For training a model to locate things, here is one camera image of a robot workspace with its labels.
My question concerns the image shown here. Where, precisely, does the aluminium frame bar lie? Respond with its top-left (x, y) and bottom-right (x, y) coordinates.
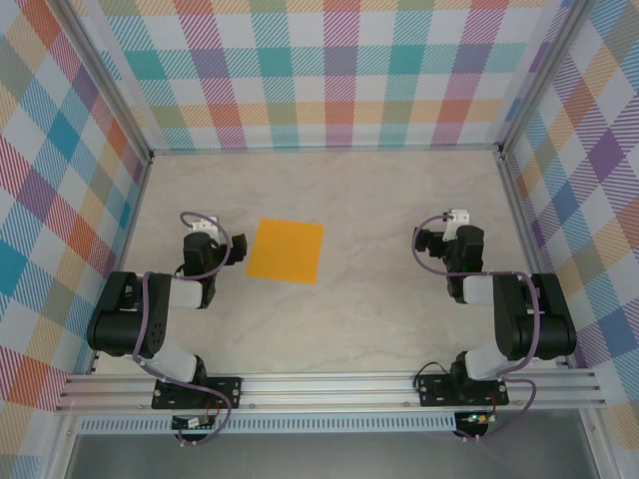
top-left (47, 411), bottom-right (84, 479)
top-left (578, 408), bottom-right (611, 479)

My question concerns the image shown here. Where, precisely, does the wide aluminium mounting rail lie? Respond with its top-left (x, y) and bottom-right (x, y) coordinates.
top-left (54, 368), bottom-right (608, 413)

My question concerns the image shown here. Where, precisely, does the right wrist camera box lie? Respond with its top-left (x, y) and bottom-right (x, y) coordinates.
top-left (445, 208), bottom-right (471, 239)

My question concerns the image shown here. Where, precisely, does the aluminium frame rail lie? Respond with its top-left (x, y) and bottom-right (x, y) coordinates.
top-left (149, 143), bottom-right (503, 157)
top-left (89, 154), bottom-right (154, 375)
top-left (496, 152), bottom-right (573, 370)

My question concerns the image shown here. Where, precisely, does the aluminium frame post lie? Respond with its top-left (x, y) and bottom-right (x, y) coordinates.
top-left (59, 0), bottom-right (154, 164)
top-left (498, 0), bottom-right (590, 156)

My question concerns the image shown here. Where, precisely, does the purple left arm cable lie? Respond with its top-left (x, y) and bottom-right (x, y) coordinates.
top-left (132, 212), bottom-right (234, 446)

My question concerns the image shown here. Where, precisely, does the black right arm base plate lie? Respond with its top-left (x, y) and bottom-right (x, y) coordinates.
top-left (417, 373), bottom-right (509, 408)

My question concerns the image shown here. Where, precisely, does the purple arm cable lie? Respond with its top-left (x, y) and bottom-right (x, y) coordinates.
top-left (132, 212), bottom-right (234, 446)
top-left (411, 213), bottom-right (535, 443)

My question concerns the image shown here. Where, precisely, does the orange cloth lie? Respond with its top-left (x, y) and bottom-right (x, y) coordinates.
top-left (246, 218), bottom-right (325, 285)

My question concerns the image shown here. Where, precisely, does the slotted grey cable tray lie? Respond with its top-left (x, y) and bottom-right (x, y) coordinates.
top-left (77, 413), bottom-right (458, 434)

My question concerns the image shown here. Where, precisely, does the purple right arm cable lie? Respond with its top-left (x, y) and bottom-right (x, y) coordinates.
top-left (411, 213), bottom-right (535, 443)

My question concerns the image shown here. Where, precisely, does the black circuit board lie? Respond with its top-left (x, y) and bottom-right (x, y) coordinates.
top-left (171, 416), bottom-right (216, 430)

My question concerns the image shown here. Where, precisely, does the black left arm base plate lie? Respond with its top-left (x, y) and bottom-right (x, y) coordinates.
top-left (152, 376), bottom-right (244, 410)

